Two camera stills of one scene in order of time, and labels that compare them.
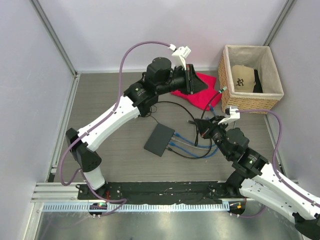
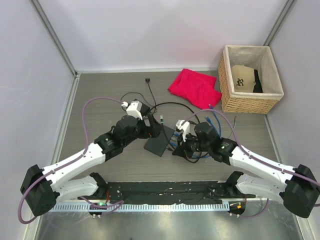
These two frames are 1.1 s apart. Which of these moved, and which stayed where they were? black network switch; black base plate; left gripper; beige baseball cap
Moved: left gripper
Stayed: black network switch; black base plate; beige baseball cap
